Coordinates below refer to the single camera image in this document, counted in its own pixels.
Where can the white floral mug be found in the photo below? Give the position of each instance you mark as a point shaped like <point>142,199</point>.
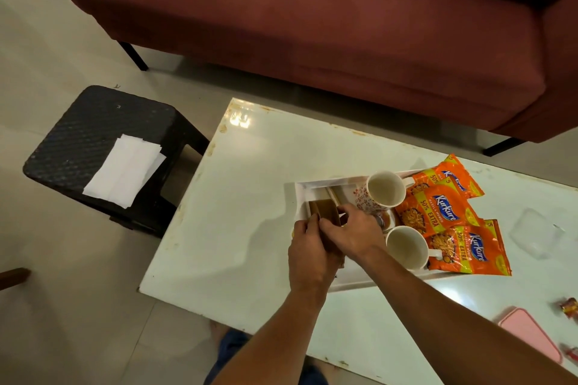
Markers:
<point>379,193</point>
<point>408,247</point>

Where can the brown candy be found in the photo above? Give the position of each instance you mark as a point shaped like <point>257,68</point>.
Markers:
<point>570,308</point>

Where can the red fabric sofa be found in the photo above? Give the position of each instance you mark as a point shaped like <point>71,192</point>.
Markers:
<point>316,28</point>

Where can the person's right forearm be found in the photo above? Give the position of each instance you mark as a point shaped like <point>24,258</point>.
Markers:
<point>451,330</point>

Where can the person's right jeans leg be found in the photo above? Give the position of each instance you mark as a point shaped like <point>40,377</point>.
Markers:
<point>314,375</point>

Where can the person's left jeans leg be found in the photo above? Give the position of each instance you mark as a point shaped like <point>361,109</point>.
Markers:
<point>228,353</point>

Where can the pink container lid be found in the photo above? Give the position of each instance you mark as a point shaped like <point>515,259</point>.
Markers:
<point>530,335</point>

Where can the white printed tray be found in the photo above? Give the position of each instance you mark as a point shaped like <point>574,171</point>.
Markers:
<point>307,193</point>

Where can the person's left forearm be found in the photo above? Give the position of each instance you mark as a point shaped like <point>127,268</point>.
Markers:
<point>275,344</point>

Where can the white paper napkins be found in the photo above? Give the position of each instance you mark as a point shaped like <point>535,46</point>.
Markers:
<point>124,170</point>

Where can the orange snack packet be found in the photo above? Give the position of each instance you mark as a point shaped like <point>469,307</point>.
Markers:
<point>451,179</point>
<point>472,249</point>
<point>435,213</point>

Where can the person's jeans leg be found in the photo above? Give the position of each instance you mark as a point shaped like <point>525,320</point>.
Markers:
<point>314,375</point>
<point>228,353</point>

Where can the person's left hand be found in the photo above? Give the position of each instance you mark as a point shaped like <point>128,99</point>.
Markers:
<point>311,263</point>

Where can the clear plastic container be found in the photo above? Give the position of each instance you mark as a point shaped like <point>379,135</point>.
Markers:
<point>535,233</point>

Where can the person's right hand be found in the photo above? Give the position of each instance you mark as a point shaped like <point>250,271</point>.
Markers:
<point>359,236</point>

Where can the black woven stool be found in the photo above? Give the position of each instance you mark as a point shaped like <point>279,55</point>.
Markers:
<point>90,136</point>

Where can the person's left foot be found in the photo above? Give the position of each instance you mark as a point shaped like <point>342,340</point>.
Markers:
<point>218,330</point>

